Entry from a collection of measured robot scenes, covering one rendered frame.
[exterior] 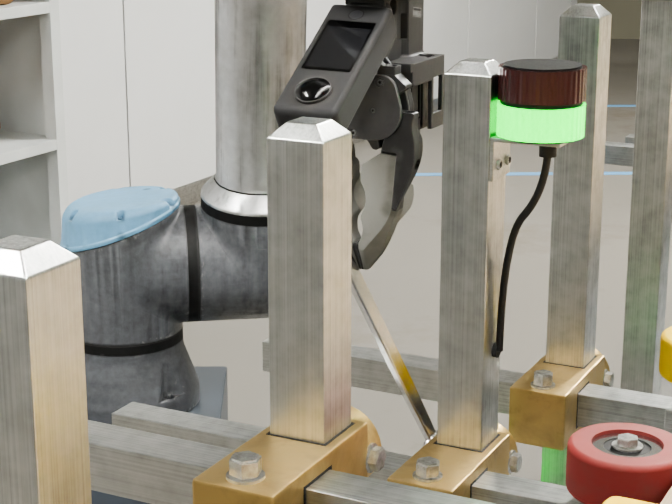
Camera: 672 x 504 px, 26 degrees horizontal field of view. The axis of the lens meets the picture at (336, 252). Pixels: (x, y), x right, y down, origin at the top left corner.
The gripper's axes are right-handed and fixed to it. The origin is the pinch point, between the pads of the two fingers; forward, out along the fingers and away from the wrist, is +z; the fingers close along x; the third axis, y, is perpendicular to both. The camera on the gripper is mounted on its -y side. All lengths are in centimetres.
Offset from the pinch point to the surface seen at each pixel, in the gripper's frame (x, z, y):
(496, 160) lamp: -9.8, -7.5, 1.5
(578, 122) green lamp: -15.4, -10.6, 1.9
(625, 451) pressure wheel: -20.9, 10.5, -2.4
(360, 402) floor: 99, 101, 207
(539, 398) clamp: -8.0, 16.2, 18.6
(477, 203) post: -8.7, -4.5, 0.9
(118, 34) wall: 246, 33, 324
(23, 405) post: -9, -7, -49
